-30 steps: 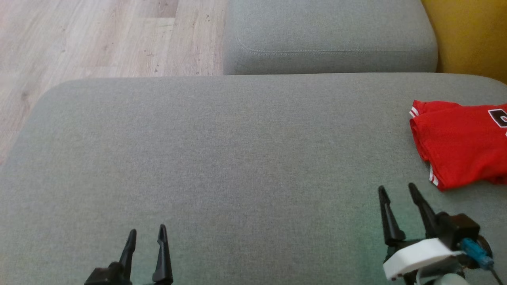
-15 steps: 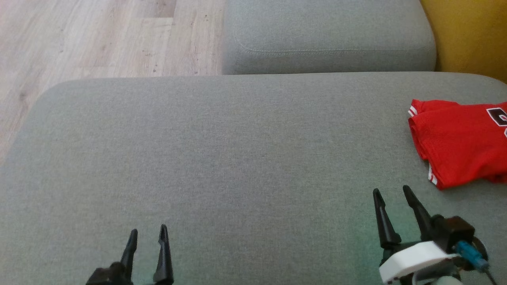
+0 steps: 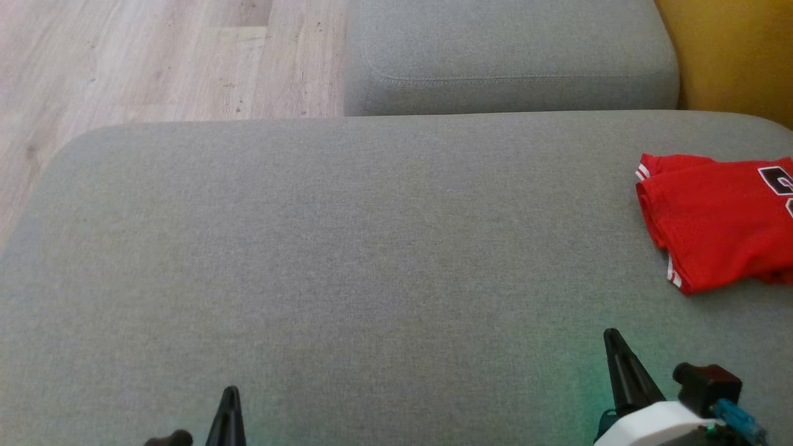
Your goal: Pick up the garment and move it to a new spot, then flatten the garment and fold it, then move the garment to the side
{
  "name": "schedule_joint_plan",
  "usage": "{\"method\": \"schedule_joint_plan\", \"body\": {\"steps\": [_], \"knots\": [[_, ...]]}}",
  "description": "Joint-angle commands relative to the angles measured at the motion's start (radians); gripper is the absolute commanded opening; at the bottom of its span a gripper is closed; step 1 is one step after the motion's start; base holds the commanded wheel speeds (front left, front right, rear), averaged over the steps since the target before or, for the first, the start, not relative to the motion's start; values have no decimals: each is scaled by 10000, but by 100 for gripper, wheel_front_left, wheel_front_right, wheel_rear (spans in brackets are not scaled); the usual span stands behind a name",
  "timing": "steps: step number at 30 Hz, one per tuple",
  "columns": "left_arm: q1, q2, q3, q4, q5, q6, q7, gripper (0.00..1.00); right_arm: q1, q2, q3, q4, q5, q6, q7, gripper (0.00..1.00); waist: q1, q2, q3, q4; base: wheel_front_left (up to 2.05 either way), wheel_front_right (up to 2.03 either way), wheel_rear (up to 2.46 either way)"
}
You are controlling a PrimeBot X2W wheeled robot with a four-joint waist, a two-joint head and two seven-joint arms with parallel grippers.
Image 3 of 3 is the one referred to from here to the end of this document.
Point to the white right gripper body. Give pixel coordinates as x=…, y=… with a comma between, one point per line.
x=657, y=424

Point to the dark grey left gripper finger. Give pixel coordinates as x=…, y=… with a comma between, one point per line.
x=227, y=424

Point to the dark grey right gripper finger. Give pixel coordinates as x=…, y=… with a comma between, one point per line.
x=629, y=378

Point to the red basketball jersey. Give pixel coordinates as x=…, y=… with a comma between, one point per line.
x=712, y=223

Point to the large grey fabric sofa seat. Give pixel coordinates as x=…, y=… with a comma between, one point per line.
x=341, y=260

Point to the yellow sofa back cushion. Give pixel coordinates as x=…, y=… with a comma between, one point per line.
x=737, y=49

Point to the grey sofa cushion with seam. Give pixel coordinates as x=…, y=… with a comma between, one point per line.
x=508, y=49

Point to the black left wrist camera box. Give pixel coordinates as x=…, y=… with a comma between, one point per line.
x=170, y=438

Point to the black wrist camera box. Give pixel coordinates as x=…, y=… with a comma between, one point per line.
x=709, y=384
x=170, y=438

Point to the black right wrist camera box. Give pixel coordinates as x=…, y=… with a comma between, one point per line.
x=709, y=384

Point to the blue right camera connector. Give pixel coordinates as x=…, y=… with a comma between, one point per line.
x=737, y=420

